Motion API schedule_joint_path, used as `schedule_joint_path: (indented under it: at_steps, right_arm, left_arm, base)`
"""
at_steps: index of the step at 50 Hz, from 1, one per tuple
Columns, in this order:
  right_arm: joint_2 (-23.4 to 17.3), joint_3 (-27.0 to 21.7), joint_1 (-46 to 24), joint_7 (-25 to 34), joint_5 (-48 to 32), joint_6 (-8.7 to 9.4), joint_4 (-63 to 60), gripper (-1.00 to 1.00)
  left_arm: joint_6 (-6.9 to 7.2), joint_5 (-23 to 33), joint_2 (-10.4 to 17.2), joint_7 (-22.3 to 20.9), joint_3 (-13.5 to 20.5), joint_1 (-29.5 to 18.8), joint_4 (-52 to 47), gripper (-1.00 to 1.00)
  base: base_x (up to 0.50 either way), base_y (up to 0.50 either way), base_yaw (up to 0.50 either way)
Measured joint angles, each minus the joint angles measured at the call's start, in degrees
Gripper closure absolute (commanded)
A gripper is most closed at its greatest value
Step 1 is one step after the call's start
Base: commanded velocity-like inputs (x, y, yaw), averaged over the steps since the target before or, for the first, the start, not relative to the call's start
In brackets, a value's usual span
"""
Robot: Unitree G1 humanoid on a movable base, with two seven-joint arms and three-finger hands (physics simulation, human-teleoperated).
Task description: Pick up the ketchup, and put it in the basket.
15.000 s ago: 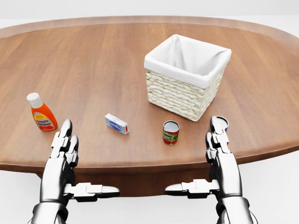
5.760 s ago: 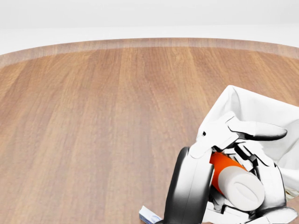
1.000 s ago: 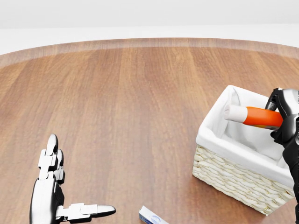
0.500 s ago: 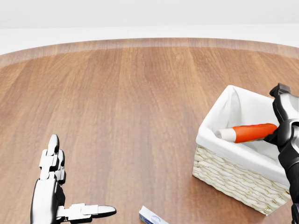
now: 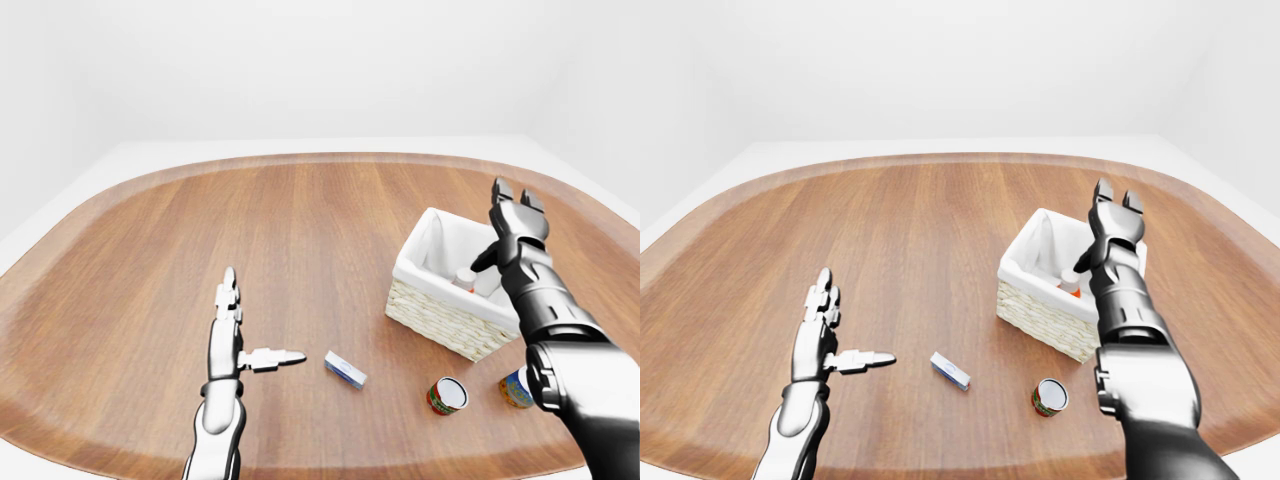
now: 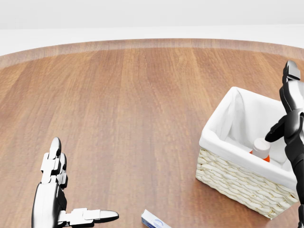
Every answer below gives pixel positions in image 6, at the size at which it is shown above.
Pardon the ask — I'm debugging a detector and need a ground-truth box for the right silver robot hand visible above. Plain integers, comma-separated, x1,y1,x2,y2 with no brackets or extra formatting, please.
264,60,304,205

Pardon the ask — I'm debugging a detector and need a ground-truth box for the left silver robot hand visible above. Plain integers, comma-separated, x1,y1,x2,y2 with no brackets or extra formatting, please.
31,137,120,228

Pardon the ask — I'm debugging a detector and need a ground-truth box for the white lined wicker basket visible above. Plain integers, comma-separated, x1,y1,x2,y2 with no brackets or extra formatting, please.
195,86,300,219

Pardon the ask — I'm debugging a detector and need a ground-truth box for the orange bottle with white cap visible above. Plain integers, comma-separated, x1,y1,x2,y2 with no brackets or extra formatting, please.
248,138,272,163

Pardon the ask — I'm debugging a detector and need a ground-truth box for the white and blue box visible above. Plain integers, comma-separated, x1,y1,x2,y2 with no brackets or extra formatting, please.
141,209,172,228

